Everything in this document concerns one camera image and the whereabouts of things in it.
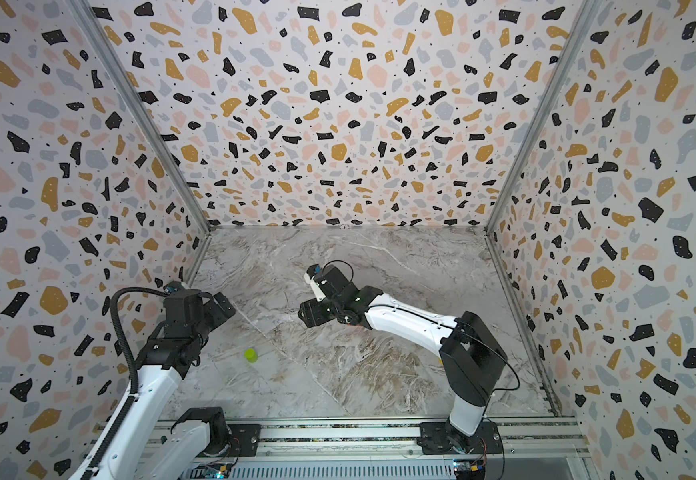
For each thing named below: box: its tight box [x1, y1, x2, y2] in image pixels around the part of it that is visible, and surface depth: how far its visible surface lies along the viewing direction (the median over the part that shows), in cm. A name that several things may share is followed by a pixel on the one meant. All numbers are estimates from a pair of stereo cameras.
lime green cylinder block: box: [243, 348, 259, 363], surface depth 88 cm
